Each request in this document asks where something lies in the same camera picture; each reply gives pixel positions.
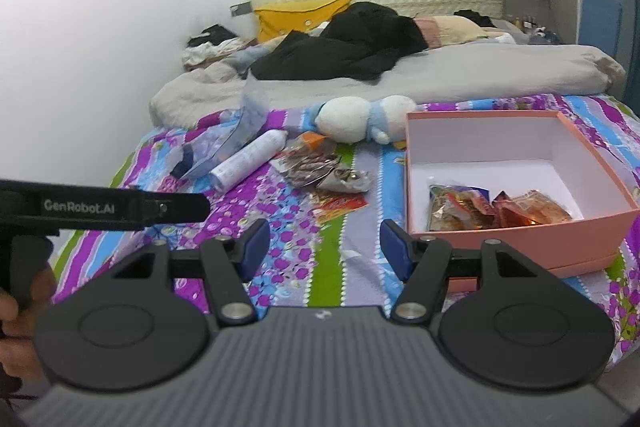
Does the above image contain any silver triangular snack packet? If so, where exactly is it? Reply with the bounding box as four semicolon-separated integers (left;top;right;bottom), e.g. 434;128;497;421
317;168;372;194

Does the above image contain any red orange snack packet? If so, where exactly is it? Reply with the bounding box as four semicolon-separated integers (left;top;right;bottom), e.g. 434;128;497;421
311;193;368;223

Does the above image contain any dark round snack packet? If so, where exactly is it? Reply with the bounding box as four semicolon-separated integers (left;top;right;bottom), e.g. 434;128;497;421
269;153;341;188

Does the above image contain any orange clear snack packet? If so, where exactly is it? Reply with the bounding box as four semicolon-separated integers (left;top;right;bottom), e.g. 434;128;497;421
291;131;326;154

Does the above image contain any red clear candy packet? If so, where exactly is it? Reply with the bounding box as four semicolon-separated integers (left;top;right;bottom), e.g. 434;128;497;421
491;191;532;228

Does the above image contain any large clear biscuit packet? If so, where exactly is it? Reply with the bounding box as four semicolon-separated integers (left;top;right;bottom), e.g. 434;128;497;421
510;190;573;227

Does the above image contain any person's left hand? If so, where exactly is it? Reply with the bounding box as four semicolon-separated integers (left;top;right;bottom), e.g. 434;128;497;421
0;265;56;381

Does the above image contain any red snack in box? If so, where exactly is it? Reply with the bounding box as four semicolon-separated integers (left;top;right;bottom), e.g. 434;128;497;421
427;184;498;232

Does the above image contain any colourful floral bed sheet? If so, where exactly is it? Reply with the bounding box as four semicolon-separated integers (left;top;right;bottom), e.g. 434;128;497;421
54;93;639;366

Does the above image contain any clear blue plastic pouch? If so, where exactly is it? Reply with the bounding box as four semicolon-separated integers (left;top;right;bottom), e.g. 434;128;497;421
167;78;270;180

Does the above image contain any white spray bottle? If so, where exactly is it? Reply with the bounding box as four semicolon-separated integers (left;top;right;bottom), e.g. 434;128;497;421
210;129;288;194

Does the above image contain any pink cardboard box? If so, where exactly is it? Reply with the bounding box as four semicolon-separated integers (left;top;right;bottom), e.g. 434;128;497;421
405;110;639;277

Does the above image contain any white blue plush toy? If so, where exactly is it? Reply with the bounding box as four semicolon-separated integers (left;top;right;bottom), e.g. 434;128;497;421
309;95;418;145

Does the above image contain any grey duvet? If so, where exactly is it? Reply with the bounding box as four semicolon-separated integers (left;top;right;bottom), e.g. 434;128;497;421
149;42;627;129

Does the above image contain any black clothing pile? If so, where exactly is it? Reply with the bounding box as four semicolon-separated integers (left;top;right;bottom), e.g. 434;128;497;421
250;2;428;81

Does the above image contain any beige pink pillow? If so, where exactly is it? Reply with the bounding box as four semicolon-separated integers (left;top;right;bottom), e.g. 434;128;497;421
413;15;516;49

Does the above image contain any yellow pillow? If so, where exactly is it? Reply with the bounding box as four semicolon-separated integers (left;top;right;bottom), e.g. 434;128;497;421
254;0;352;42

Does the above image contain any blue padded board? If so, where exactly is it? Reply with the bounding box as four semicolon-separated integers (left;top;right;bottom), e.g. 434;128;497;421
578;0;623;57

